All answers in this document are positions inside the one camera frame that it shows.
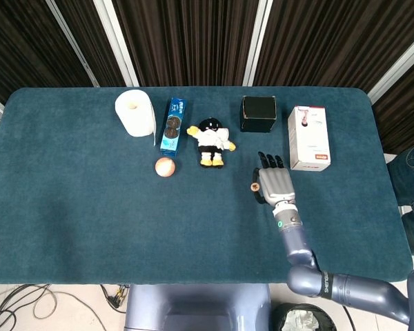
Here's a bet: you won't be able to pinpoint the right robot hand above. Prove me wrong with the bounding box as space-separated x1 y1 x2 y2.
251 151 297 208

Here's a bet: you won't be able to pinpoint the white product carton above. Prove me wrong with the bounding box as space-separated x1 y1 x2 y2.
287 105 332 172

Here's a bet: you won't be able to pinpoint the black open cardboard box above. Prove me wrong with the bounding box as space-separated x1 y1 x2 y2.
240 95 277 133

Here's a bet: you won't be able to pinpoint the black white penguin plush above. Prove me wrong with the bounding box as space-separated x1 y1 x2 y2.
186 117 237 169

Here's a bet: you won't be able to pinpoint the teal table cloth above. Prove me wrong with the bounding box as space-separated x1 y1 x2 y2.
0 86 414 285

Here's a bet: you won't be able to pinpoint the orange wooden ball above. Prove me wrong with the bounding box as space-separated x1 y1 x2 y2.
155 157 177 178

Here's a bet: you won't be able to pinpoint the blue Oreo cookie box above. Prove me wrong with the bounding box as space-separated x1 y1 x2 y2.
159 97 188 155

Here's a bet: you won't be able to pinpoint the black trash bin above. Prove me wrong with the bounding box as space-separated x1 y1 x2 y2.
271 302 337 331

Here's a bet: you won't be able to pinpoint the person in blue jeans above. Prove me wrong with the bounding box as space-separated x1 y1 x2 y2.
386 144 414 258

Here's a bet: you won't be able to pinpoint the crumpled white paper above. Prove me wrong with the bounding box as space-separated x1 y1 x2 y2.
282 309 321 331

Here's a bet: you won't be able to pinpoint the blue robot torso base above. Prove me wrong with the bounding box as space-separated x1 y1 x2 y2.
124 283 273 331

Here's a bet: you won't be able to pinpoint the white toilet paper roll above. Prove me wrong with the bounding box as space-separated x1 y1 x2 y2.
115 89 157 147

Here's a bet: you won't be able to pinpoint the black floor cable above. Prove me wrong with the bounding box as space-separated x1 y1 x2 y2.
0 284 51 331

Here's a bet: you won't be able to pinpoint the grey floor cable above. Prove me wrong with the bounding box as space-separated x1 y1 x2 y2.
0 284 108 331

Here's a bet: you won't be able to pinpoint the black power plug cable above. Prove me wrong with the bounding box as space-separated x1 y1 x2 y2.
101 284 129 314

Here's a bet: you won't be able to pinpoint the white partition post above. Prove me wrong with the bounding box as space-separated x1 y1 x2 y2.
92 0 141 88
243 0 273 87
44 0 101 88
367 30 414 105

